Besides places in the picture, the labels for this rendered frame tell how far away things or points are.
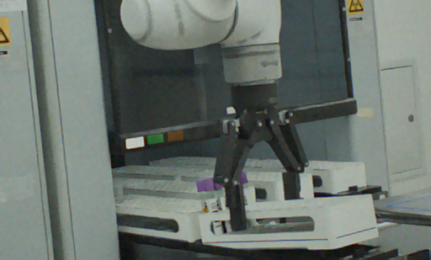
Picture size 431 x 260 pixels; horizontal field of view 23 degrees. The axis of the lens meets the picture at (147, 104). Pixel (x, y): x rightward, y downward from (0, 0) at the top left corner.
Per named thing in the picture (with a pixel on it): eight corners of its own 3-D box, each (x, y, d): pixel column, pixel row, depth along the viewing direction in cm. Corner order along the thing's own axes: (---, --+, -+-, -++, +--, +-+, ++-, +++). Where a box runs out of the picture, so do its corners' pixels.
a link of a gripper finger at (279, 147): (250, 123, 169) (255, 117, 170) (284, 173, 173) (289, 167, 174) (267, 123, 166) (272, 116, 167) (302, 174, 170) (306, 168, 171)
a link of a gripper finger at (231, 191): (235, 173, 163) (220, 177, 162) (238, 206, 164) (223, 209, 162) (228, 173, 164) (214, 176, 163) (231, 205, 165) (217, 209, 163)
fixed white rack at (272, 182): (182, 204, 227) (178, 176, 227) (217, 197, 233) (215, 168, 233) (279, 214, 203) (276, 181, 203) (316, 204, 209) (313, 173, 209)
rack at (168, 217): (92, 236, 200) (88, 203, 200) (135, 225, 206) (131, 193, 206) (192, 250, 176) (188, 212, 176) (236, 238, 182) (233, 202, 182)
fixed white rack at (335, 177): (235, 193, 236) (232, 165, 236) (268, 186, 242) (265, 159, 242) (334, 200, 212) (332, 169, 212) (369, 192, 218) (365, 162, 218)
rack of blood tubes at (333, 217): (201, 251, 174) (195, 214, 174) (247, 240, 180) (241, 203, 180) (333, 248, 150) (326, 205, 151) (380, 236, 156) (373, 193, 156)
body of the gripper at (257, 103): (249, 84, 161) (255, 145, 162) (289, 79, 166) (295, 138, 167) (217, 86, 167) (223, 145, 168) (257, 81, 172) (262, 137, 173)
